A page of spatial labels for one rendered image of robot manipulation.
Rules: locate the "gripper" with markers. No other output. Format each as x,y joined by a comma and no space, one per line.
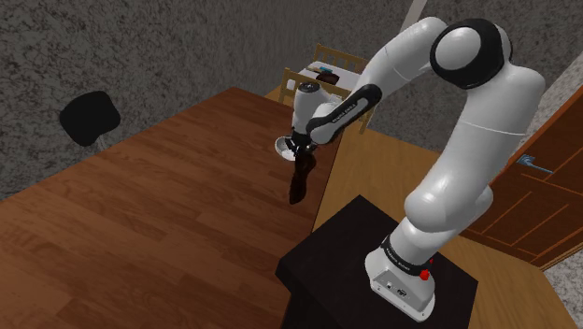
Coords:
306,164

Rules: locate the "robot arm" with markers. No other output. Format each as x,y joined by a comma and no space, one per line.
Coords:
478,136

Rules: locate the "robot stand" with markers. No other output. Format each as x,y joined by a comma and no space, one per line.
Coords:
337,255

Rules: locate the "black chair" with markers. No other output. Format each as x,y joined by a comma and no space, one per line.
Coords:
89,117

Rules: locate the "brown wooden door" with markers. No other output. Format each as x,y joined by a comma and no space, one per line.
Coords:
546,196

